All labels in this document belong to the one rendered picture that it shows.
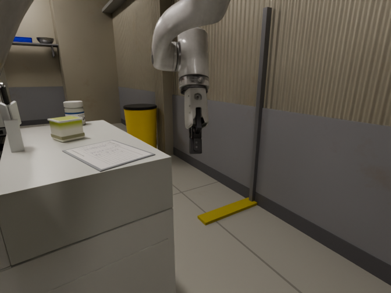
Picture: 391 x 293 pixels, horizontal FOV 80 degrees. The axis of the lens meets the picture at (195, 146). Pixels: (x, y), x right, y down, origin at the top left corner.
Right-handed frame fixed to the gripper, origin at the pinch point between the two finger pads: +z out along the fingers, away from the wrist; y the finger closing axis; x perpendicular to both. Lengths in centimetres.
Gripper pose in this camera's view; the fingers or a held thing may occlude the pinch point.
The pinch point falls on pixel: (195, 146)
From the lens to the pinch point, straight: 63.7
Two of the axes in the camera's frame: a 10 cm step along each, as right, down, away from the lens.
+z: 0.2, 10.0, -0.5
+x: -9.8, 0.1, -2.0
